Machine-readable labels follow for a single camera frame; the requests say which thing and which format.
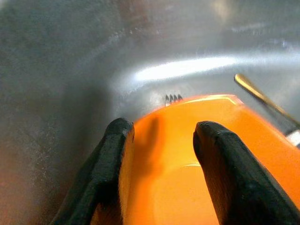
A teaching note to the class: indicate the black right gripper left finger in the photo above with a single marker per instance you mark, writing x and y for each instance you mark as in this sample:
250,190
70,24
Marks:
103,168

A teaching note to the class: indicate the orange bowl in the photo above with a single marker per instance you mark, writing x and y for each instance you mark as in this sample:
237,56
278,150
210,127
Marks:
168,164

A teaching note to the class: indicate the silver fork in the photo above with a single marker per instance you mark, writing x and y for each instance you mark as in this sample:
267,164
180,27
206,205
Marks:
173,100

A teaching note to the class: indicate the stainless steel sink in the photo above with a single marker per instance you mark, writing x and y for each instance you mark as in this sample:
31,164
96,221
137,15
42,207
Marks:
70,70

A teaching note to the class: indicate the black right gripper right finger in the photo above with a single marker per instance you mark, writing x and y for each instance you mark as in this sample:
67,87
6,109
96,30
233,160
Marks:
234,175

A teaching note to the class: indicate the gold spoon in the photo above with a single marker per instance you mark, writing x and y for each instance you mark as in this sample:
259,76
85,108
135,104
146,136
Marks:
253,91

